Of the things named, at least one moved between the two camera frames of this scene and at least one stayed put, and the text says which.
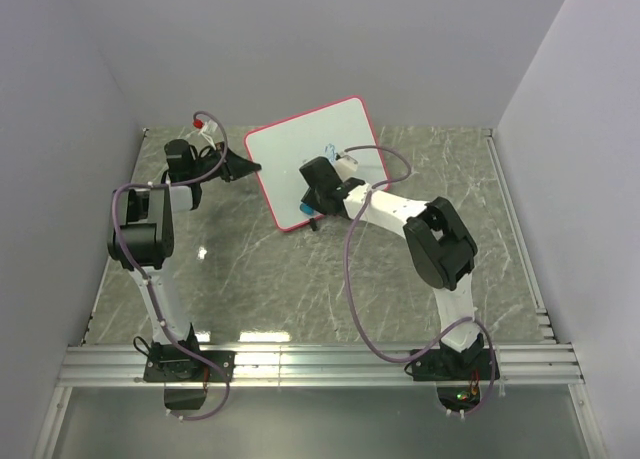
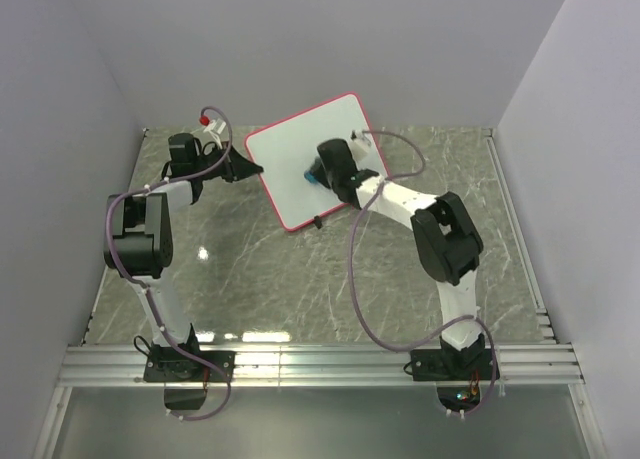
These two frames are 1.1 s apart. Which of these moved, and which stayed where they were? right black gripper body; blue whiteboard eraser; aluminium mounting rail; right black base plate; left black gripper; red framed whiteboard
Moved: blue whiteboard eraser; right black gripper body
Stayed: aluminium mounting rail; left black gripper; red framed whiteboard; right black base plate
